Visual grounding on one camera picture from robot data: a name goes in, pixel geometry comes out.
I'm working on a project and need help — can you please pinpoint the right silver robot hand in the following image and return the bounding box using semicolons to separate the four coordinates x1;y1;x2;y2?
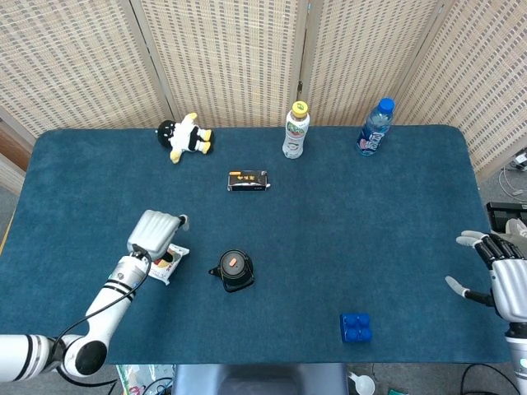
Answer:
445;229;527;324

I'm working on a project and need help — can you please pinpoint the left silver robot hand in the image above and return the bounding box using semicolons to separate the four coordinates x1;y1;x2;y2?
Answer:
126;209;190;259

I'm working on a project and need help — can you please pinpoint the black lid with orange knob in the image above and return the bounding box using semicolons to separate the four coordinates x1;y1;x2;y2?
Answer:
219;250;247;277

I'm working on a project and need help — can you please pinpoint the black cast iron teapot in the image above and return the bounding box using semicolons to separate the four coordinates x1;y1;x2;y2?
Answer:
208;249;256;294

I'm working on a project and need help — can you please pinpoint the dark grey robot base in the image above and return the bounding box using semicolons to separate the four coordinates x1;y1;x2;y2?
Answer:
171;363;349;395

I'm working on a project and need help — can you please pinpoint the white snack packet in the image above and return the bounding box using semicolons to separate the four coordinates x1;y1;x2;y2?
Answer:
148;243;191;286

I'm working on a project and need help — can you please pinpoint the black case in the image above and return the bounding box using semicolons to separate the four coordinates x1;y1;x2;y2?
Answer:
486;201;527;235

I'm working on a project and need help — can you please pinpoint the black white yellow plush toy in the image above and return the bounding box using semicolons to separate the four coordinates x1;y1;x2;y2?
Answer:
155;112;214;165

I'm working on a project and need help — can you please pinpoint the black box with gold print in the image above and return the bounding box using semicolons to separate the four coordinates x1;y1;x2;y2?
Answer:
226;169;272;193

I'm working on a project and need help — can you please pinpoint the printed plastic bag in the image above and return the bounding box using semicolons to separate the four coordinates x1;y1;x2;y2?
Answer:
116;364;176;395

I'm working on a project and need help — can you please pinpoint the blue building block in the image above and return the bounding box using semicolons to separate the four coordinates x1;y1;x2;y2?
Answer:
339;312;374;344

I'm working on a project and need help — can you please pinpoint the brown wooden panel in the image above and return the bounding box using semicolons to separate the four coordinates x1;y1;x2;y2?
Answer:
0;118;36;174

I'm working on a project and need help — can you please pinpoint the yellow capped drink bottle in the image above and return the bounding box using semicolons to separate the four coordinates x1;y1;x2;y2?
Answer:
282;100;311;160

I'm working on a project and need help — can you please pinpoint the blue table mat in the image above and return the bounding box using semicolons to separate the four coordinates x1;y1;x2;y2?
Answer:
0;124;523;366

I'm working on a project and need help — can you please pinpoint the white plastic scoop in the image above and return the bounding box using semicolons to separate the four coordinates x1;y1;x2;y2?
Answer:
347;370;376;395

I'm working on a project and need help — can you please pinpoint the woven folding screen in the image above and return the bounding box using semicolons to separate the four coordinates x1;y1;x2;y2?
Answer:
0;0;527;182

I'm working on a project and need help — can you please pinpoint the blue capped drink bottle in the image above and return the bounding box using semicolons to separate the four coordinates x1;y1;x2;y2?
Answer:
356;96;396;157

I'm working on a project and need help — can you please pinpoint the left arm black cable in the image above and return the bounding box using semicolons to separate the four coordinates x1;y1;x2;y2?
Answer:
53;244;153;388

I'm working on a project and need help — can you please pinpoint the white cable with plug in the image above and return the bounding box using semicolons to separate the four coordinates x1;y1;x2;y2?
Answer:
497;150;527;202

